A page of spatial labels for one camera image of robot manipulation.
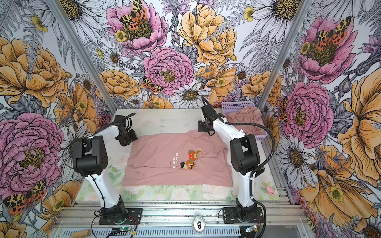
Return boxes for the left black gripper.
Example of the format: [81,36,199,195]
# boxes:
[116,129,138,146]

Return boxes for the lilac plastic laundry basket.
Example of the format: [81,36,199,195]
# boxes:
[222,101,268,141]

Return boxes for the pink t-shirt with print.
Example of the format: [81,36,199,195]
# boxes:
[121,130,233,187]

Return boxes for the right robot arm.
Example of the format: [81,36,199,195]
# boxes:
[197,104,261,222]

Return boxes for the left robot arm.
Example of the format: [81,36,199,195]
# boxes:
[72,113,139,225]

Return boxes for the pink shorts in basket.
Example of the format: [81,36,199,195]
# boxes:
[226,106,265,135]

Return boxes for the black remote-like device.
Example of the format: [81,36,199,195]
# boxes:
[253,167,265,178]

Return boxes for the green circuit board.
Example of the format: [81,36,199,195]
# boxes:
[112,226,135,236]

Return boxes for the round silver button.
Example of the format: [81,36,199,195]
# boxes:
[192,216,206,233]

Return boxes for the wooden cork block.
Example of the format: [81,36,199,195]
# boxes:
[70,229,92,238]

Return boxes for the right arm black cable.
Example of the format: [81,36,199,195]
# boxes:
[200,96,276,238]

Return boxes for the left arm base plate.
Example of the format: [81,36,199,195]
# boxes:
[98,208,143,225]

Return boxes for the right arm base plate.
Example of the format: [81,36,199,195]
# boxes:
[222,206,264,224]

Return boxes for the aluminium front rail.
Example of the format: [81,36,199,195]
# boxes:
[55,201,308,228]

